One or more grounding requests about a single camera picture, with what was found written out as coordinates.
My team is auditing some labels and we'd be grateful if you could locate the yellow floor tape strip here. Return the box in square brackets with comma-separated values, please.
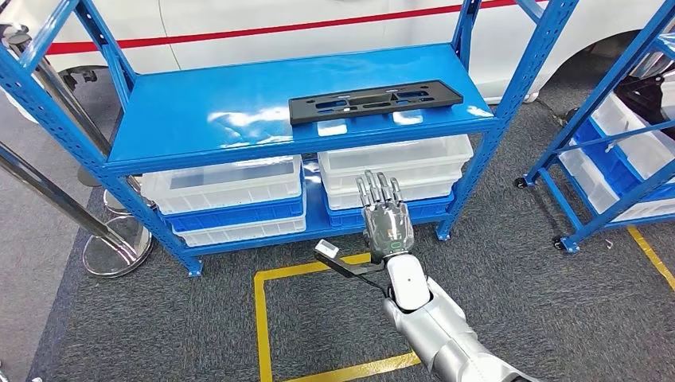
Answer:
[626, 225, 675, 292]

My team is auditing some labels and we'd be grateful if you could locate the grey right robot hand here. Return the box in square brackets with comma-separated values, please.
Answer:
[355, 170, 416, 263]

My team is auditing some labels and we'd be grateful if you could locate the black plastic part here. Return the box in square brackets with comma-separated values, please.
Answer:
[288, 79, 465, 127]

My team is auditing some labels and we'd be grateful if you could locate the yellow tape square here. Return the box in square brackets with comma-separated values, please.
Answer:
[254, 251, 423, 382]

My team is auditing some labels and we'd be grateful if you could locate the blue storage bin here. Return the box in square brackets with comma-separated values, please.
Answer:
[322, 189, 455, 228]
[572, 118, 675, 204]

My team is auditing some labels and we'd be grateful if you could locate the chrome stanchion post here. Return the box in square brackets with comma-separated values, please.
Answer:
[103, 176, 157, 217]
[0, 141, 154, 279]

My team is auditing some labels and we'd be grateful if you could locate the dark stanchion post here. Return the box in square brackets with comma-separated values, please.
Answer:
[0, 23, 115, 189]

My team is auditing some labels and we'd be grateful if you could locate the blue wheeled shelf rack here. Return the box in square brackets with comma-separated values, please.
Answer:
[513, 0, 675, 254]

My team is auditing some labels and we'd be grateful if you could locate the white car red stripe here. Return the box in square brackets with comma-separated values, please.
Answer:
[0, 0, 675, 107]

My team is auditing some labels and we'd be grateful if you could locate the blue metal shelf rack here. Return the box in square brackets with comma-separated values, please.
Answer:
[0, 0, 581, 278]

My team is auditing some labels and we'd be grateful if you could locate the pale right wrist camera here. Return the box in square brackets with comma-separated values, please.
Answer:
[314, 239, 341, 262]

